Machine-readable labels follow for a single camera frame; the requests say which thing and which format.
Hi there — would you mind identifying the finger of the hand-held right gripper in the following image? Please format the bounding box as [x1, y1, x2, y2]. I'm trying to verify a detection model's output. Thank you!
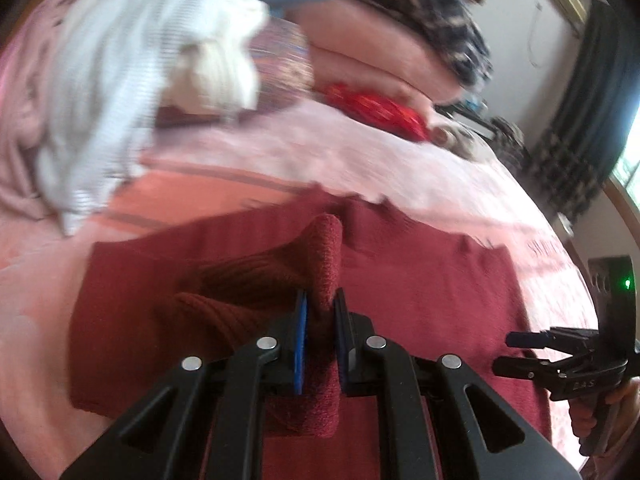
[492, 354, 568, 382]
[506, 329, 556, 349]

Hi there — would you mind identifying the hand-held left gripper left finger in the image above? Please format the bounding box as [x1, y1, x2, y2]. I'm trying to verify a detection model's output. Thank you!
[60, 288, 310, 480]

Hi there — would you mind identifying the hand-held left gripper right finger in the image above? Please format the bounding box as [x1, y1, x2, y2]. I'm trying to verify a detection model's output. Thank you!
[333, 288, 583, 480]

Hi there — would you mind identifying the dark red knit sweater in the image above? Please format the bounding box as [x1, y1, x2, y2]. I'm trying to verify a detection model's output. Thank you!
[67, 195, 553, 480]

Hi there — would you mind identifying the person's right hand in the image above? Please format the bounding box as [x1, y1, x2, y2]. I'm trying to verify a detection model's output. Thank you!
[570, 377, 640, 457]

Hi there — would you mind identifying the window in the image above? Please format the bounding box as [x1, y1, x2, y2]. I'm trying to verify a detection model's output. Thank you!
[609, 150, 640, 217]

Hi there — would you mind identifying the pink printed bed blanket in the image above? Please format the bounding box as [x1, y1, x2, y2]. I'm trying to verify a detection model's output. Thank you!
[0, 95, 601, 480]

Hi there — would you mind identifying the dark patterned curtain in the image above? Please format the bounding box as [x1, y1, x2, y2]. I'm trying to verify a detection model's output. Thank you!
[530, 0, 640, 217]

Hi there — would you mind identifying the dark bedside object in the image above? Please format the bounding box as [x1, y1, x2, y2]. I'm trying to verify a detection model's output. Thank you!
[489, 117, 527, 162]

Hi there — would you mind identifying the grey fluffy item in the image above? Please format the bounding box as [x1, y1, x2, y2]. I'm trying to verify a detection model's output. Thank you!
[436, 125, 481, 157]

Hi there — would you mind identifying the bright red cloth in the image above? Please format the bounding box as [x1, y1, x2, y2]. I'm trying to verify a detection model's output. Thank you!
[320, 81, 433, 142]

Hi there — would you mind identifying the cream white jacket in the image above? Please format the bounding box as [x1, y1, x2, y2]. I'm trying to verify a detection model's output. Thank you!
[165, 0, 271, 111]

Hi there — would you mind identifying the folded pink quilt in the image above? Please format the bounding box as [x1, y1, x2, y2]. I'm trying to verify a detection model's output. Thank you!
[295, 0, 466, 107]

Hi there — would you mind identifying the white striped garment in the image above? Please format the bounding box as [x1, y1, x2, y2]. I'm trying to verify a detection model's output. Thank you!
[37, 0, 211, 236]

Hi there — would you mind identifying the dark plaid blanket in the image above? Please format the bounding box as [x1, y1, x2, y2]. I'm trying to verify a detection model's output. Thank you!
[312, 0, 493, 88]

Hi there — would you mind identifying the mauve pink garment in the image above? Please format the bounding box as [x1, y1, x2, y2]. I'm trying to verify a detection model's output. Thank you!
[0, 0, 76, 221]

